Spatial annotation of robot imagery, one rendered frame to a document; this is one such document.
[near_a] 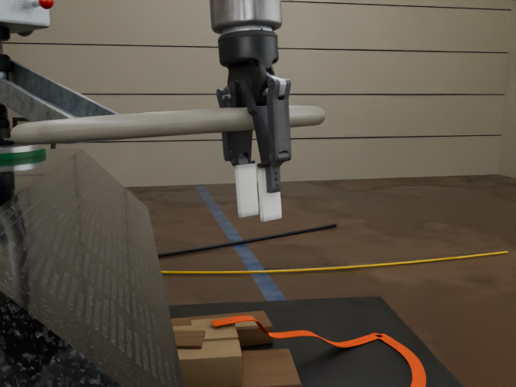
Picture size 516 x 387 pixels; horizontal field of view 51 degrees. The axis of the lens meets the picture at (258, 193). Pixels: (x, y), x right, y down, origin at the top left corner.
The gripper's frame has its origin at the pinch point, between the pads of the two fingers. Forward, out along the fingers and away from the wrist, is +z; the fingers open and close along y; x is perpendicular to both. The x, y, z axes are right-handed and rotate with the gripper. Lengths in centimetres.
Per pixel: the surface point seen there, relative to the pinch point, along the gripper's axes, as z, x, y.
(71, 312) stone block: 11.1, 23.8, 4.9
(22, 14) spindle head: -37, 9, 75
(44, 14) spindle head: -38, 4, 76
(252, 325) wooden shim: 67, -69, 109
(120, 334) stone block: 16.1, 17.6, 6.9
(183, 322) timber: 66, -50, 130
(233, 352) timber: 59, -41, 77
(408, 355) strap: 80, -111, 69
